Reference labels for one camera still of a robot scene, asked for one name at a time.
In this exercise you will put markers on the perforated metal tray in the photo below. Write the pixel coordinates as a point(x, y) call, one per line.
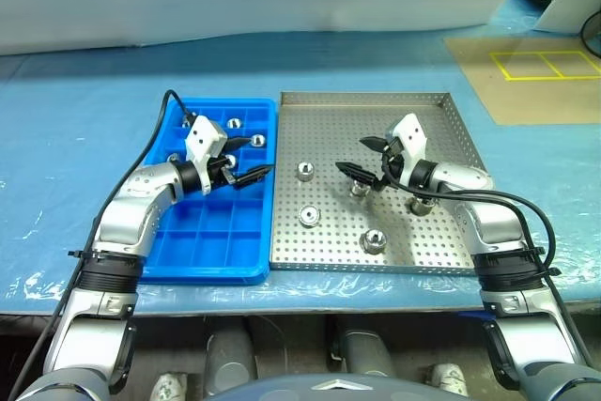
point(328, 138)

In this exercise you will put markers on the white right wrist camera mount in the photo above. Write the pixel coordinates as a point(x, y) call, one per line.
point(413, 138)

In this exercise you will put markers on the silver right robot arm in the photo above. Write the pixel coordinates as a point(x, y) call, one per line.
point(497, 227)

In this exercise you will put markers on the blue compartment tray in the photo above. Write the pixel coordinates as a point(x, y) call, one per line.
point(211, 260)

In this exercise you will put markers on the grey rounded leg housing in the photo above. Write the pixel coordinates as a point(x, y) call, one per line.
point(230, 359)
point(366, 354)

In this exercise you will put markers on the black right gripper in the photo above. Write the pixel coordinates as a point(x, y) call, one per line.
point(393, 171)

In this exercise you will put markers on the grey-blue robot torso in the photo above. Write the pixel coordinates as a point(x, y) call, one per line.
point(300, 391)

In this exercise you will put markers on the brown flat mat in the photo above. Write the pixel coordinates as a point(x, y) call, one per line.
point(516, 100)

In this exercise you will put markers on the blue plastic table cover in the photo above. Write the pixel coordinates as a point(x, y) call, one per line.
point(70, 161)

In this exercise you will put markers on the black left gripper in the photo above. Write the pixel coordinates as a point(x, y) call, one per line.
point(220, 172)

